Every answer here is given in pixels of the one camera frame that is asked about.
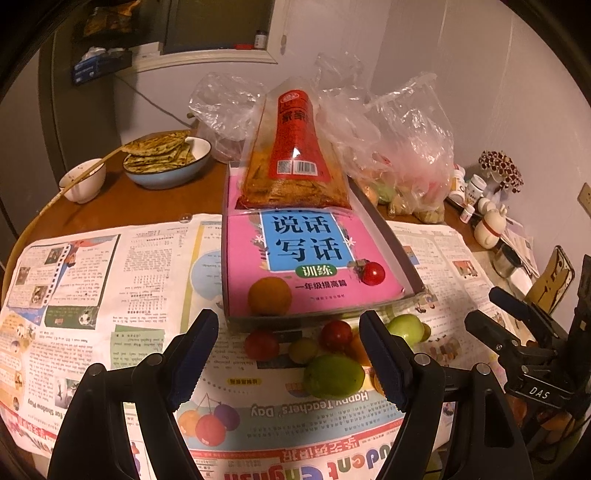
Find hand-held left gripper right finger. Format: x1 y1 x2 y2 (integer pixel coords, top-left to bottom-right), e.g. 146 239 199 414
359 310 527 480

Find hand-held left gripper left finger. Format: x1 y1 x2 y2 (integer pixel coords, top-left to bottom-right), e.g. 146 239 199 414
46 309 220 480

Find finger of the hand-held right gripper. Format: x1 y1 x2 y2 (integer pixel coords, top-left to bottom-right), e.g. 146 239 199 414
464 311 557 365
489 286 570 344

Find large green apple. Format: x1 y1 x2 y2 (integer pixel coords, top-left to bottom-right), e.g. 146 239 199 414
302 353 366 400

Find red tomato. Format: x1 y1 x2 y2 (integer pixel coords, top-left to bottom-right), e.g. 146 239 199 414
320 320 354 352
245 330 280 361

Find small cherry tomato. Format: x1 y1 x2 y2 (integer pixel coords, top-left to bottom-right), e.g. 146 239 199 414
360 261 386 287

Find shallow cardboard box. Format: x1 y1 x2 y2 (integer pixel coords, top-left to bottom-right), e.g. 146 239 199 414
221 161 429 332

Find large orange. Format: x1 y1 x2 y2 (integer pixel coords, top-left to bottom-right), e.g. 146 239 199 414
248 276 293 317

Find glass jar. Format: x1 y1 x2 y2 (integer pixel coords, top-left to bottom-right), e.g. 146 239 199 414
493 242 525 278

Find small green apple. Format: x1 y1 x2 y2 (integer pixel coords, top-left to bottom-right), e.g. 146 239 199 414
385 314 424 349

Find yellow wooden panel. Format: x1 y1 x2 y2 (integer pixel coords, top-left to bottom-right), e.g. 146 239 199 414
526 244 575 315

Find folded papers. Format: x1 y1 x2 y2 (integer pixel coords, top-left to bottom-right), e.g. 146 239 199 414
503 222 541 278

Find white ceramic figurine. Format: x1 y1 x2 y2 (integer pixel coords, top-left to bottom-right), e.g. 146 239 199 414
475 198 509 250

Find printed newspaper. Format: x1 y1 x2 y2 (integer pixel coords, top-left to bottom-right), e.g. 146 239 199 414
0 220 541 480

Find pink book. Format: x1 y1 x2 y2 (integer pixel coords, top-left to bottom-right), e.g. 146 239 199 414
224 208 407 319

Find dried flower bouquet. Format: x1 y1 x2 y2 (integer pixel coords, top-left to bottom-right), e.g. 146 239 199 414
478 150 525 195

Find pink tinted plastic bag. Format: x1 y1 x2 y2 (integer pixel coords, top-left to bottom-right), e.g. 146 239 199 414
365 74 455 222

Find blue ceramic bowl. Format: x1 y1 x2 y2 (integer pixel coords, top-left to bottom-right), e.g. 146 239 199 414
122 136 213 190

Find small white bowl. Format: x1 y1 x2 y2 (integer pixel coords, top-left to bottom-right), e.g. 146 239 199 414
58 158 107 205

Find stack of scallion pancakes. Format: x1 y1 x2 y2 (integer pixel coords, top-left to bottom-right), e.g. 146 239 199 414
122 130 195 175

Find wooden chopsticks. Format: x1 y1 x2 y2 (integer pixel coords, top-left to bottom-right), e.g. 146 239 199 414
58 131 190 191

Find red label snack packet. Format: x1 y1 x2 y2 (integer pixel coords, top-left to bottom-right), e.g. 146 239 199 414
235 78 354 210

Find clear plastic bag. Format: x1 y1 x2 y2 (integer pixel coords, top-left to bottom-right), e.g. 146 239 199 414
314 53 384 158
189 74 278 162

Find blue tissue box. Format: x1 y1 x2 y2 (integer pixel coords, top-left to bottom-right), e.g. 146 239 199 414
69 48 134 85

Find dark snack bag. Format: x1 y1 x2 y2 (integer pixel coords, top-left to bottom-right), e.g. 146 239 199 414
83 0 141 38

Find black cable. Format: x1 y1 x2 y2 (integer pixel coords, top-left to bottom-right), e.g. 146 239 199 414
113 74 197 130

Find white window frame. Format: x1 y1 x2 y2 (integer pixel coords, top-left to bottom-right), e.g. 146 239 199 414
159 0 278 70

